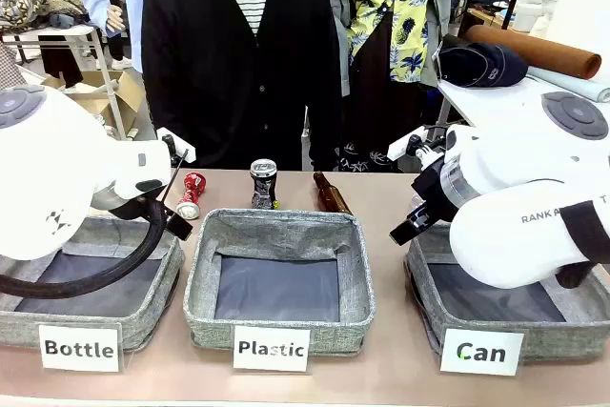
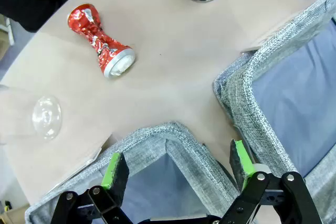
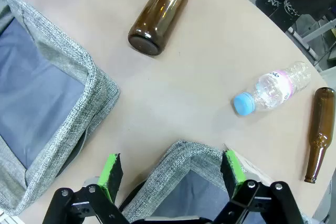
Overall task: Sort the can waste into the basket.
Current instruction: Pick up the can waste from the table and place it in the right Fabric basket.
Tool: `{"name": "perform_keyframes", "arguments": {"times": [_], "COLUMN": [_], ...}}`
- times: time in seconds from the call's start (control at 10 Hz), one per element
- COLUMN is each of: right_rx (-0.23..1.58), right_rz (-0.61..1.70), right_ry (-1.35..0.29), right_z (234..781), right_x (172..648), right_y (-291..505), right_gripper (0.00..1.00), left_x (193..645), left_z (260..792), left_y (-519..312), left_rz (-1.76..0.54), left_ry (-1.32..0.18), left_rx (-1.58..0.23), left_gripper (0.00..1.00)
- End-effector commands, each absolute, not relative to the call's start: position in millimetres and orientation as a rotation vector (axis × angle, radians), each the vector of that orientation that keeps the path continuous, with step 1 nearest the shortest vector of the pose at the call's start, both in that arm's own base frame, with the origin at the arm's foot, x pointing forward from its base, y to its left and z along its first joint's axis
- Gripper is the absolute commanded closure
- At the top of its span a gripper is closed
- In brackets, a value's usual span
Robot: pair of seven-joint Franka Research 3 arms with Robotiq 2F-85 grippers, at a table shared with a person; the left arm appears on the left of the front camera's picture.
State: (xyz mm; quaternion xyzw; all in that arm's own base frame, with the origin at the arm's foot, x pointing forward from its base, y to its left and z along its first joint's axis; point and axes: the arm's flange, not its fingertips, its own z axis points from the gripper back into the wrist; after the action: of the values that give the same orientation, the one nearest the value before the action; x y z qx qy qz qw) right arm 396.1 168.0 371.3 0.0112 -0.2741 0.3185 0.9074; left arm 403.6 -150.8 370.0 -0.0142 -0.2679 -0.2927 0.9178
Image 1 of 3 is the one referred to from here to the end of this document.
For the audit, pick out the grey hanging jacket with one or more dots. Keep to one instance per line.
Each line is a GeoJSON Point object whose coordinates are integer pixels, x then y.
{"type": "Point", "coordinates": [336, 21]}

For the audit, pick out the pale mannequin hand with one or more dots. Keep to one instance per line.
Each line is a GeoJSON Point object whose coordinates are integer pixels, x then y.
{"type": "Point", "coordinates": [115, 18]}

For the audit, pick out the dark hanging garment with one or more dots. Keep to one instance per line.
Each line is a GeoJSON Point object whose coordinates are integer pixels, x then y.
{"type": "Point", "coordinates": [62, 61]}

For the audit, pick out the grey fabric basket labelled Bottle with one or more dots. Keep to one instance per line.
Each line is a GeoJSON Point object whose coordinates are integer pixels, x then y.
{"type": "Point", "coordinates": [19, 328]}

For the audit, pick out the patterned clothes pile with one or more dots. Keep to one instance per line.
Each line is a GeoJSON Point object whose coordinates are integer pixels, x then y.
{"type": "Point", "coordinates": [43, 4]}

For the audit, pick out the grey fabric basket labelled Plastic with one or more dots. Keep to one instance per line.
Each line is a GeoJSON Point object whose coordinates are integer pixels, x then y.
{"type": "Point", "coordinates": [286, 230]}

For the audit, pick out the white sign reading Bottle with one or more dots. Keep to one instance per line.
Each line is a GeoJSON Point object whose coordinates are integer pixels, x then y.
{"type": "Point", "coordinates": [78, 349]}

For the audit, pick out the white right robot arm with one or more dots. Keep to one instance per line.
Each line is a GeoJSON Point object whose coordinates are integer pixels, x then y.
{"type": "Point", "coordinates": [514, 178]}

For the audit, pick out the crushed black pepsi can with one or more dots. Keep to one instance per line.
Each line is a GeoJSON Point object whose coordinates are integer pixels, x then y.
{"type": "Point", "coordinates": [263, 185]}

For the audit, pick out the checked fabric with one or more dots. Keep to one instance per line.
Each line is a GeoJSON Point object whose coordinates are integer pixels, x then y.
{"type": "Point", "coordinates": [9, 68]}

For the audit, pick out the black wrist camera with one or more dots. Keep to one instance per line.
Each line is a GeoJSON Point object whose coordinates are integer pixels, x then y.
{"type": "Point", "coordinates": [431, 146]}

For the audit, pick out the navy baseball cap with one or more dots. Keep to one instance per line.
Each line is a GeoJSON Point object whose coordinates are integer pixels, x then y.
{"type": "Point", "coordinates": [481, 64]}

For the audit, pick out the black printed skirt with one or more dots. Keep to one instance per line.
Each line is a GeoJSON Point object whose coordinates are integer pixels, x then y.
{"type": "Point", "coordinates": [372, 107]}

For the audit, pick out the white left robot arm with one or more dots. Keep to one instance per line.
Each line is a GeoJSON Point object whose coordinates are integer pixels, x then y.
{"type": "Point", "coordinates": [57, 164]}

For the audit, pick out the open cardboard box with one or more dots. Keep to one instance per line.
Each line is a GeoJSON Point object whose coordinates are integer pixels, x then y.
{"type": "Point", "coordinates": [126, 92]}

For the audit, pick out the brown material roll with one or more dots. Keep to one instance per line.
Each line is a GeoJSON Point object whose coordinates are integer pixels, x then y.
{"type": "Point", "coordinates": [534, 49]}

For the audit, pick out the grey fabric basket labelled Can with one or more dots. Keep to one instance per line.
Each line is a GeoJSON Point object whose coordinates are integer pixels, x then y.
{"type": "Point", "coordinates": [562, 340]}

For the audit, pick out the white clothes table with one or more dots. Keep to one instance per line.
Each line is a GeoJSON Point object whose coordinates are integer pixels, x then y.
{"type": "Point", "coordinates": [71, 31]}

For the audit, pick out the white shoe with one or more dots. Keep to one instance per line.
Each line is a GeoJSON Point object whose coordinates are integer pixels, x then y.
{"type": "Point", "coordinates": [122, 63]}

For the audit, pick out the light blue material roll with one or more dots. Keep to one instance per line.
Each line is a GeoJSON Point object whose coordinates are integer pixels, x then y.
{"type": "Point", "coordinates": [572, 85]}

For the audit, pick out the white sign reading Can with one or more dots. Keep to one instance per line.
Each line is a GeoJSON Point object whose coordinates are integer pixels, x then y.
{"type": "Point", "coordinates": [481, 352]}

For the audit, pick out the white side table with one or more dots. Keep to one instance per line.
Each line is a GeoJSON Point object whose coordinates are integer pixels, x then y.
{"type": "Point", "coordinates": [495, 102]}

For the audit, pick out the white sign reading Plastic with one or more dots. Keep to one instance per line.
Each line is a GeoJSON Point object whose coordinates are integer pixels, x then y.
{"type": "Point", "coordinates": [271, 348]}

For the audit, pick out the black sleeve on arm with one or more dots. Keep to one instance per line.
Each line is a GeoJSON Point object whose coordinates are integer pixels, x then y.
{"type": "Point", "coordinates": [586, 230]}

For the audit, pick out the clear plastic waste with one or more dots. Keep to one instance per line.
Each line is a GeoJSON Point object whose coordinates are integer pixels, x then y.
{"type": "Point", "coordinates": [413, 199]}

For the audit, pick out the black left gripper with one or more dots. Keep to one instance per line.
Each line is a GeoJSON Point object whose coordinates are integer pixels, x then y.
{"type": "Point", "coordinates": [138, 209]}

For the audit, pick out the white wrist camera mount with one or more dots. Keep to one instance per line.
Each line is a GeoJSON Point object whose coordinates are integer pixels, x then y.
{"type": "Point", "coordinates": [400, 146]}
{"type": "Point", "coordinates": [183, 152]}

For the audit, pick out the crushed red can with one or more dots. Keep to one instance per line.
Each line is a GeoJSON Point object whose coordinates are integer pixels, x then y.
{"type": "Point", "coordinates": [190, 197]}

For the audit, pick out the brown glass bottle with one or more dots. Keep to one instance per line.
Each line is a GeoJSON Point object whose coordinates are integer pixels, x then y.
{"type": "Point", "coordinates": [331, 197]}

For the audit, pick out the white bucket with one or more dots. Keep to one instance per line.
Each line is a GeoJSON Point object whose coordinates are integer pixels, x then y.
{"type": "Point", "coordinates": [531, 14]}

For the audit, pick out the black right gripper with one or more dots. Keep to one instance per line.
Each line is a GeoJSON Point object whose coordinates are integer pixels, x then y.
{"type": "Point", "coordinates": [431, 188]}

